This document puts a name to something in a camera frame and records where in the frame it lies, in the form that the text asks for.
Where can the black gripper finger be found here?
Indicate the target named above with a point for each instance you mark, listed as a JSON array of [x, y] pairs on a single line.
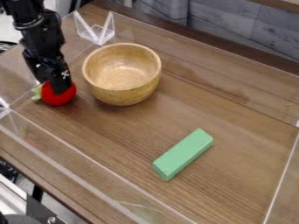
[[61, 77], [41, 68]]

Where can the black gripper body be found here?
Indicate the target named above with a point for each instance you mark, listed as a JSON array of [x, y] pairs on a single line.
[[45, 56]]

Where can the red plush fruit green leaf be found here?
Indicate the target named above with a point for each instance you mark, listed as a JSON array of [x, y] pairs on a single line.
[[43, 93]]

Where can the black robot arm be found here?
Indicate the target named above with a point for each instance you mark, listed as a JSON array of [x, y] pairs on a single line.
[[39, 24]]

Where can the wooden bowl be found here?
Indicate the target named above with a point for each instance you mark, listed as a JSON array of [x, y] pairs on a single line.
[[123, 73]]

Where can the green rectangular block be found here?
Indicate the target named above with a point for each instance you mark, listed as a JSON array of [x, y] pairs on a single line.
[[182, 154]]

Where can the clear acrylic corner bracket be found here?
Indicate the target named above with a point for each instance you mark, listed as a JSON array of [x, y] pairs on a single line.
[[95, 33]]

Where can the clear acrylic tray enclosure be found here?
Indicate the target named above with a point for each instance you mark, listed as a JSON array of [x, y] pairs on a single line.
[[89, 152]]

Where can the black metal base bracket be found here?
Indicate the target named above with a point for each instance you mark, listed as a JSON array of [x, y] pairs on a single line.
[[38, 211]]

